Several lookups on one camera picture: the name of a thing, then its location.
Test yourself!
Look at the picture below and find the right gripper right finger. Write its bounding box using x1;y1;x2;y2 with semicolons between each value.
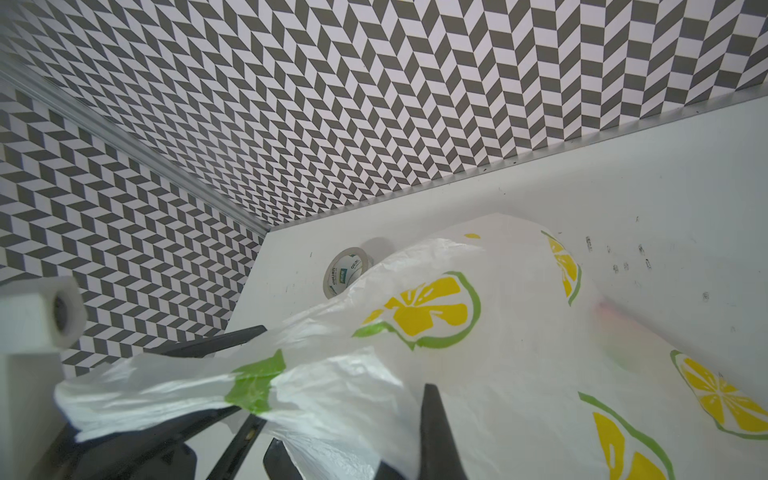
371;383;469;480

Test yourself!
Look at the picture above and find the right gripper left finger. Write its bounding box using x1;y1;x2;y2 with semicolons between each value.
32;325;267;479

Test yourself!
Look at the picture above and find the white plastic bag lemon print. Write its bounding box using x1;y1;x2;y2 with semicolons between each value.
55;214;767;479

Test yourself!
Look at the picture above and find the clear tape roll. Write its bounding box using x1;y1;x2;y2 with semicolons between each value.
322;247;374;299

